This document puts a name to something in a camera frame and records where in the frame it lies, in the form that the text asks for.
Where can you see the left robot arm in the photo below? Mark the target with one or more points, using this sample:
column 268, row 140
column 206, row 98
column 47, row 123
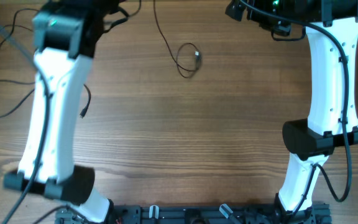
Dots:
column 65, row 37

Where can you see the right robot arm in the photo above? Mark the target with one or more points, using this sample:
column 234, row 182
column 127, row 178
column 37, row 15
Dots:
column 331, row 28

